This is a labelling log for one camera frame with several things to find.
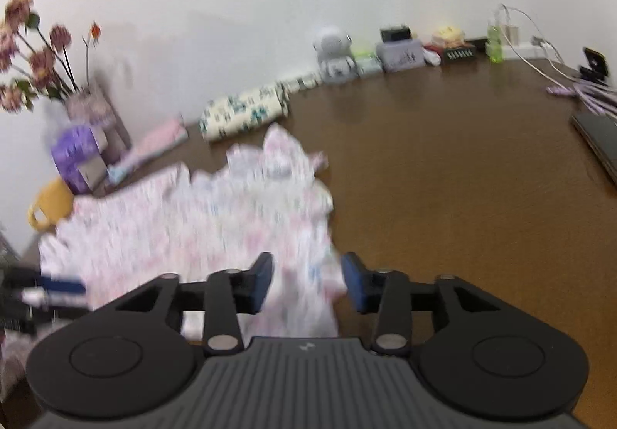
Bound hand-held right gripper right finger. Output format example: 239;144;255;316
341;252;503;356

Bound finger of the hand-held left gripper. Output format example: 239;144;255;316
39;275;88;295
46;294;90;312

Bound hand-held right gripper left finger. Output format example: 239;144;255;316
115;252;275;356

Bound pink floral dress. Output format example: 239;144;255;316
39;123;349;344

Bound yellow mug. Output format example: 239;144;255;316
26;177;76;232

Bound purple white tissue box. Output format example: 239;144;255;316
62;153;110;196

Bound purple soft tissue pack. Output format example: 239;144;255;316
50;123;110;170

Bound pink purple shorts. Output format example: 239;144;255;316
106;117;190;185

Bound folded cream floral cloth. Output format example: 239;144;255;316
199;84;291;143

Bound pink mottled vase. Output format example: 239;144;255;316
64;86;132;156

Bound white plug adapter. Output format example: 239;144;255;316
282;71;322;93

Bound green white small boxes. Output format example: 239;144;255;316
351;47;384;76

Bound dried rose bouquet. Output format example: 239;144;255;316
0;0;103;114

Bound grey tin box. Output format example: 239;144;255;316
375;40;426;73

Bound white robot speaker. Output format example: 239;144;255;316
312;26;360;84

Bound red and black small boxes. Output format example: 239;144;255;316
440;45;478;64

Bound black charger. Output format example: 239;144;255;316
379;25;412;44

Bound green liquid bottle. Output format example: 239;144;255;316
485;10;505;64

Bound dark laptop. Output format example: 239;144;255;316
570;111;617;189

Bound white power strip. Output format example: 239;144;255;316
501;38;556;59

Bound black phone holder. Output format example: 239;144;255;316
578;46;609;83

